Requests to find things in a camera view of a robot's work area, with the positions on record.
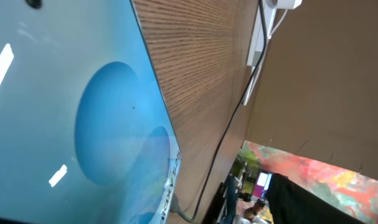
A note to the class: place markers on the white USB charger plug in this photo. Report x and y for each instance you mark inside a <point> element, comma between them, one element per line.
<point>284,4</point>

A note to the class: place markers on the turquoise screen smartphone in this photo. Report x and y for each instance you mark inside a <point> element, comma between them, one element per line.
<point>85,135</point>

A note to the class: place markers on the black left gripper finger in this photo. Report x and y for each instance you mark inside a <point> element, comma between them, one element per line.
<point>291,204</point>

